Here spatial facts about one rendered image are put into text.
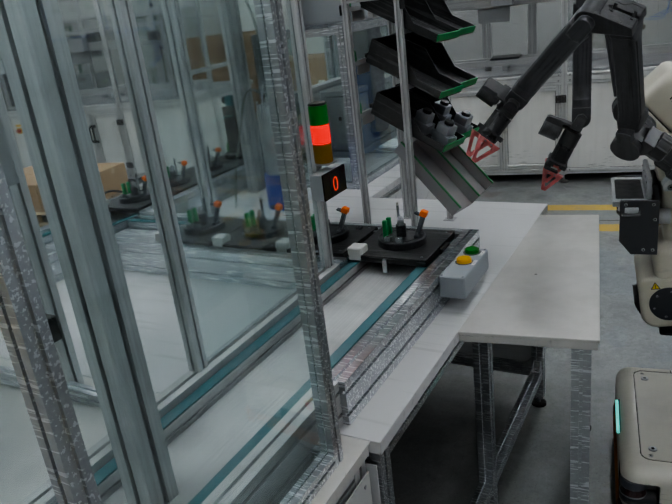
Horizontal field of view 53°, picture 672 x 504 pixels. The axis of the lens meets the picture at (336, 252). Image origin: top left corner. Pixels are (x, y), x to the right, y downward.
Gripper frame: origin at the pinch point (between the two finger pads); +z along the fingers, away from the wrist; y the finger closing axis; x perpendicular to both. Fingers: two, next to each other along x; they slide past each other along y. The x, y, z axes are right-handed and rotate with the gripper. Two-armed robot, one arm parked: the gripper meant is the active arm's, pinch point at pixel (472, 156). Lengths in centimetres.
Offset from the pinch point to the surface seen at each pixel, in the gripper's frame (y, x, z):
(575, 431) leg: 51, 51, 38
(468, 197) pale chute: -16.1, 11.2, 12.0
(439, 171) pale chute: -20.0, -0.8, 10.8
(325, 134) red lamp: 23.7, -40.3, 15.6
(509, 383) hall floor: -67, 91, 73
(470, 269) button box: 31.1, 10.1, 22.4
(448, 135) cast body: -9.3, -7.6, -0.6
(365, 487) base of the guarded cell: 89, 0, 58
